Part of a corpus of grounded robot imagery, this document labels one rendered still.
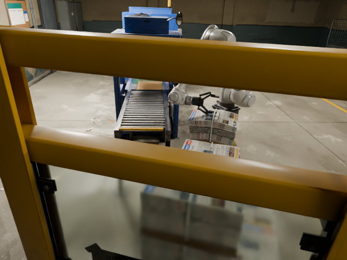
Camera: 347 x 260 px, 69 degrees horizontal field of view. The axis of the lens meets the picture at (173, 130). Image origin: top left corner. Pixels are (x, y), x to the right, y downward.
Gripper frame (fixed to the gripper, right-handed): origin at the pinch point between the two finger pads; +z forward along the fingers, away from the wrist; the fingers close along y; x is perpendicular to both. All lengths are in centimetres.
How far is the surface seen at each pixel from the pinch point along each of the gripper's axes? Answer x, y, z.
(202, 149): 58, 11, -2
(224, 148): 52, 10, 12
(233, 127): 14.5, 11.0, 16.3
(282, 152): -152, 112, 99
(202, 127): 13.6, 16.8, -7.9
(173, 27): -368, -25, -136
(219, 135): 13.7, 21.3, 6.9
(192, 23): -891, -3, -192
